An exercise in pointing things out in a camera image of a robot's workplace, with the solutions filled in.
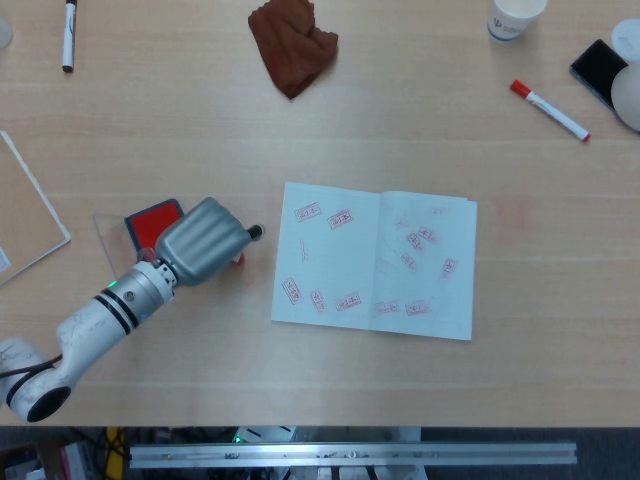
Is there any upturned beige bowl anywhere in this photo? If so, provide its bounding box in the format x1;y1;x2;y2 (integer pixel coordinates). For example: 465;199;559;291
610;63;640;134

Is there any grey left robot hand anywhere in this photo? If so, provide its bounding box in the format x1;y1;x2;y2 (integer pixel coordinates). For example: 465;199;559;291
153;196;266;288

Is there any round white cup lid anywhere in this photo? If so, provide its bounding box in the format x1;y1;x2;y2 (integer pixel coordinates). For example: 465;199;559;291
610;18;640;65

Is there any white paper cup blue logo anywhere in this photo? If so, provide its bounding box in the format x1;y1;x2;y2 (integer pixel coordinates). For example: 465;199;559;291
487;0;549;48

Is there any aluminium profile rail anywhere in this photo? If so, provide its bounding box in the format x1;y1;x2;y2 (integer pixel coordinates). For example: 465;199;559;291
129;441;578;470

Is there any black capped whiteboard marker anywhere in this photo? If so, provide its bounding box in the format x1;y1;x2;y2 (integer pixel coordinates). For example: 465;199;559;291
61;0;79;74

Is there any black smartphone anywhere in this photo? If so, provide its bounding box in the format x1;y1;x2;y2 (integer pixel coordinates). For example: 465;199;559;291
569;38;630;111

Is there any red ink pad grey frame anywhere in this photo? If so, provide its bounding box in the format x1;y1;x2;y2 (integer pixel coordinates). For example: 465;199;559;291
124;198;187;252

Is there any red capped whiteboard marker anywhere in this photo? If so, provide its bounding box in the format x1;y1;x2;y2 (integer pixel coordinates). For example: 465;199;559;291
509;79;592;144

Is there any transparent ink pad lid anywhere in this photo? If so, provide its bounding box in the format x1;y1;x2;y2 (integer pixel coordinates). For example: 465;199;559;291
93;213;147;281

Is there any open white stamped notebook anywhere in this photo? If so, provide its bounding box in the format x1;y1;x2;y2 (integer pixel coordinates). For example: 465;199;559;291
270;180;479;343

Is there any crumpled brown cloth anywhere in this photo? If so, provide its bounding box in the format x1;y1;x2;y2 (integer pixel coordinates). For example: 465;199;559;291
247;0;340;101

